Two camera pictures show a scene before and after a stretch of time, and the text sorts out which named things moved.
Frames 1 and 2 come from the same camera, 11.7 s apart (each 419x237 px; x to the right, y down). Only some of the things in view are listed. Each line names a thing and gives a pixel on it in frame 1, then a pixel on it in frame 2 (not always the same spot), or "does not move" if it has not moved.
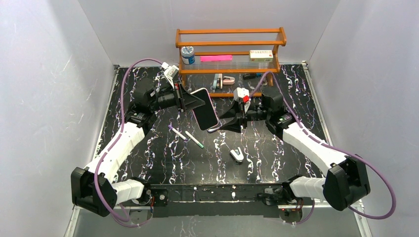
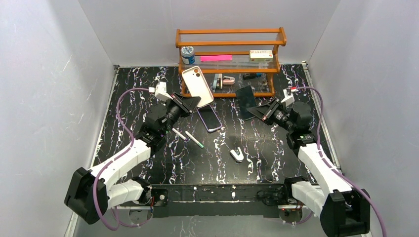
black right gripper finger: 232,112 -> 262,112
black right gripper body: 244,113 -> 269,111
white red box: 261,56 does not move
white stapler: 238,158 does not move
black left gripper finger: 191,101 does not move
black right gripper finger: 234,125 -> 272,104
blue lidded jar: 188,55 does not move
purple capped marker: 178,133 does not move
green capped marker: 194,139 does not move
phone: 206,115 -> 196,85
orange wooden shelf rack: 229,62 does not move
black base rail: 224,200 does not move
